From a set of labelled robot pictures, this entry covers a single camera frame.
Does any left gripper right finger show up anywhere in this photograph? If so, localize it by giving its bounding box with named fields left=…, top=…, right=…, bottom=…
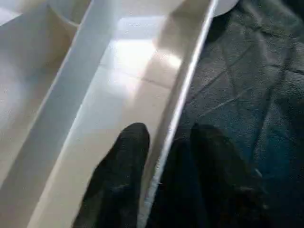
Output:
left=152, top=123, right=272, bottom=228

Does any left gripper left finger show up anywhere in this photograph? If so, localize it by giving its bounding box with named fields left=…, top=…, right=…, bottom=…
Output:
left=75, top=122, right=152, bottom=228

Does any white plastic table top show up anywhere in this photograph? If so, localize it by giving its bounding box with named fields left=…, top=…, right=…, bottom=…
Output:
left=0, top=0, right=238, bottom=228

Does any black mat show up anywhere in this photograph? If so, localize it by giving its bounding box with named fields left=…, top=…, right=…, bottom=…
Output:
left=152, top=0, right=304, bottom=228

